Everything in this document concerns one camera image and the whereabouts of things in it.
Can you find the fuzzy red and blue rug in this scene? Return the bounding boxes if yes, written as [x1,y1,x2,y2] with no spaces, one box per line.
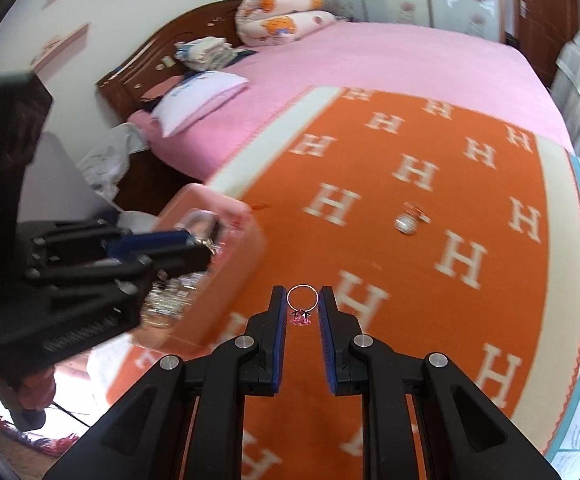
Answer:
[0,402,78,461]

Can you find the rolled cartoon print quilt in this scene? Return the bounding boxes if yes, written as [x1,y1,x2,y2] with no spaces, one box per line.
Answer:
[235,0,338,48]

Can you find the wooden door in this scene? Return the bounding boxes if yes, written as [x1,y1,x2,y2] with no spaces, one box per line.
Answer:
[507,0,580,88]

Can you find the black cable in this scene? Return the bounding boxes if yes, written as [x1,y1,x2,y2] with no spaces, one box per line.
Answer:
[50,400,93,428]

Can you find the wooden wall shelf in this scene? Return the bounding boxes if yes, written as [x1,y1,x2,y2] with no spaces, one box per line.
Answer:
[30,22,91,68]

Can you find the orange printed blanket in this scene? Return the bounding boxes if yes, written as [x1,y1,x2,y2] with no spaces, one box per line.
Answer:
[105,85,580,480]

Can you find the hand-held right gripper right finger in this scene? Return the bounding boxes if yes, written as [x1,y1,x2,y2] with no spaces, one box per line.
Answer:
[318,285,561,480]

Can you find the flower brooch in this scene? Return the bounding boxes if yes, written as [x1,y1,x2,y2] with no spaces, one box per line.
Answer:
[394,201,432,235]

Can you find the pink bed sheet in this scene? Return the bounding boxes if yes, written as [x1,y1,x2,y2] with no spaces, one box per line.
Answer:
[127,20,576,183]

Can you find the white pillow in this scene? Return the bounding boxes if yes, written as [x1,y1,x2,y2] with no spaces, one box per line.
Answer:
[151,71,249,137]

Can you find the pink stone ring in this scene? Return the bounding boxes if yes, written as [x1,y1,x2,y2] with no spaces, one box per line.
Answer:
[286,285,319,327]

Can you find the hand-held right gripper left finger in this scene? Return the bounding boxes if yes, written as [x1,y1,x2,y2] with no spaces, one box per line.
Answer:
[42,285,292,480]

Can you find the white plastic bag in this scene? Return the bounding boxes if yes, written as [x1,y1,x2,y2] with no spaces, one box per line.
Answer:
[77,124,150,213]

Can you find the wooden headboard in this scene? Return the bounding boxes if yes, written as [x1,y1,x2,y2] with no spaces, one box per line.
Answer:
[95,0,246,126]

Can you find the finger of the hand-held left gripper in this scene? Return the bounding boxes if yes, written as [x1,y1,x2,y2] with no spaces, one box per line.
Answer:
[20,220,193,262]
[25,246,216,302]

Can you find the folded clothes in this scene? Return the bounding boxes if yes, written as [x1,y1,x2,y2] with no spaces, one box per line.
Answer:
[175,36,256,72]

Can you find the pink jewelry tray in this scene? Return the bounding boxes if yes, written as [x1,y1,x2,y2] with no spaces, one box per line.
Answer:
[132,182,269,351]

